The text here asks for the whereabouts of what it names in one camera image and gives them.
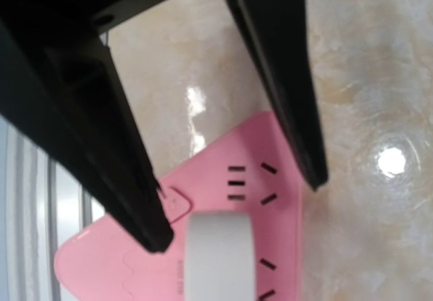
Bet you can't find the white square adapter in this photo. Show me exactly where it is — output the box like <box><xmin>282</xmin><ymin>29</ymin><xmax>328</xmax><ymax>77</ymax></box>
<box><xmin>184</xmin><ymin>212</ymin><xmax>256</xmax><ymax>301</ymax></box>

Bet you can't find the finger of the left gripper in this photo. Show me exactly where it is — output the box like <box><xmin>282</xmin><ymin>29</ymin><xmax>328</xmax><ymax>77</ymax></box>
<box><xmin>225</xmin><ymin>0</ymin><xmax>328</xmax><ymax>190</ymax></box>
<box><xmin>1</xmin><ymin>14</ymin><xmax>174</xmax><ymax>253</ymax></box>

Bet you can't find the pink triangular power strip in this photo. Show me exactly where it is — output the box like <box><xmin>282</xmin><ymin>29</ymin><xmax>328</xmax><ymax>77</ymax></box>
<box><xmin>54</xmin><ymin>112</ymin><xmax>302</xmax><ymax>300</ymax></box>

